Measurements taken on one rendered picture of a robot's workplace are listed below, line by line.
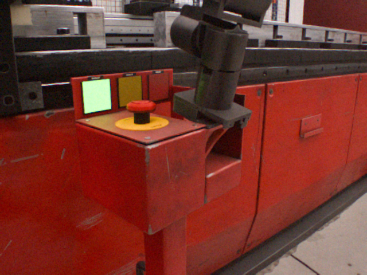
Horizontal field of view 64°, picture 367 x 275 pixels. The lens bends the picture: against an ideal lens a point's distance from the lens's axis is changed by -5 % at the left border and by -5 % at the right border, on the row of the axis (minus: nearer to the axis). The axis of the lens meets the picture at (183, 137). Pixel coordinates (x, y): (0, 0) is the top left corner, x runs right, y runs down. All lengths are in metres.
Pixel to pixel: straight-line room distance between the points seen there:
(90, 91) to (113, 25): 0.63
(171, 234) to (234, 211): 0.55
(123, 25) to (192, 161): 0.76
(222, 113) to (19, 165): 0.39
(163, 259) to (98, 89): 0.29
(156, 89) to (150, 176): 0.22
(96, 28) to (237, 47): 0.44
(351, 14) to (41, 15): 2.07
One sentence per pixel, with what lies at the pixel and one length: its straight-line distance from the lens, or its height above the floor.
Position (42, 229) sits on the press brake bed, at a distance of 0.69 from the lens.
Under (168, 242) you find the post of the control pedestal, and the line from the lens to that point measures 0.51.
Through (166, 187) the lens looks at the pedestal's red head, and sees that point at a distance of 0.38.
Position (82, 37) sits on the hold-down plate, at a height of 0.90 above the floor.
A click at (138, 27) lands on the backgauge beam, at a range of 1.13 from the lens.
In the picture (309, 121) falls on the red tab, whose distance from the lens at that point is 1.27.
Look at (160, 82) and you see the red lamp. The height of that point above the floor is 0.82.
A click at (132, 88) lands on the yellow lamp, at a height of 0.81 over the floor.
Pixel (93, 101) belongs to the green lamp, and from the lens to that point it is 0.47.
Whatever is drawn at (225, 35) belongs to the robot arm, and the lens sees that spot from 0.40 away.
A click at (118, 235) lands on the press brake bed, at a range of 0.78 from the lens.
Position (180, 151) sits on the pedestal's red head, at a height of 0.76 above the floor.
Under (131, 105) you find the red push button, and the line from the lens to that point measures 0.40.
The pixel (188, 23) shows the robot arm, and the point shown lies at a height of 0.91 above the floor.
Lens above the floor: 0.88
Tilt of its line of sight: 17 degrees down
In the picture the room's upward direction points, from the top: straight up
